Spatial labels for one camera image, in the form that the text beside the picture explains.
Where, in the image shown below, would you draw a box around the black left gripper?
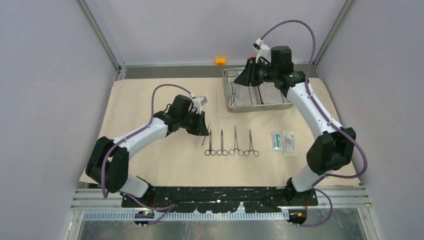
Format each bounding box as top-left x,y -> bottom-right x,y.
179,109 -> 209,136

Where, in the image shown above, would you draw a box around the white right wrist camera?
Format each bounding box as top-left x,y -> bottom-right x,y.
252,38 -> 270,62

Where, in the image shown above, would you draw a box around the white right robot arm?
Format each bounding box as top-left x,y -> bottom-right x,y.
234,43 -> 356,205

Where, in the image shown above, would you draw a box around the cream cloth wrap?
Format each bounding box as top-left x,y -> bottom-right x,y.
78,77 -> 361,188

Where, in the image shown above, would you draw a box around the steel tweezers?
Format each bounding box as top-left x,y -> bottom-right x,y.
201,121 -> 211,146

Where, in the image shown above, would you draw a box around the yellow block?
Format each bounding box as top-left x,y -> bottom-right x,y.
214,57 -> 227,66

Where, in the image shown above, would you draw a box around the steel forceps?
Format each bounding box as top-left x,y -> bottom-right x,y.
229,81 -> 240,107

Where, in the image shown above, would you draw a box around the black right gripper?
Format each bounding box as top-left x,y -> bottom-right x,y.
235,58 -> 279,87

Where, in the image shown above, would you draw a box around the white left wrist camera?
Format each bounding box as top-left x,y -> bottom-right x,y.
190,93 -> 208,115

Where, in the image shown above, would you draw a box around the steel hemostat clamp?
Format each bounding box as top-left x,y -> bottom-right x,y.
243,129 -> 260,157

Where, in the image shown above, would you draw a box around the green white sterile packet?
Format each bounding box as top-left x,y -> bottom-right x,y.
271,132 -> 284,152

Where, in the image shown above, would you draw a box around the long steel needle holder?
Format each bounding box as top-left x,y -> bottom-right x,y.
228,126 -> 244,157

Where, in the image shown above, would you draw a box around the curved steel scissors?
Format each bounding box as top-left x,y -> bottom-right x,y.
204,130 -> 217,156

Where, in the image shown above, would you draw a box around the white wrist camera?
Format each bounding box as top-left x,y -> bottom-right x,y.
190,93 -> 208,115
252,38 -> 270,62

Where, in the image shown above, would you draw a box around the straight steel scissors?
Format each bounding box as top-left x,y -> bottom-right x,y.
216,130 -> 229,156

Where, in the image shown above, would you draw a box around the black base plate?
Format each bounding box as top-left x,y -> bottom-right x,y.
121,186 -> 318,214

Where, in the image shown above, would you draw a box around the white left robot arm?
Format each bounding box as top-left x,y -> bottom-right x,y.
85,94 -> 209,207

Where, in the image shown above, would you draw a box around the steel mesh instrument tray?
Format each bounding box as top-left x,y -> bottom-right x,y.
222,67 -> 293,113

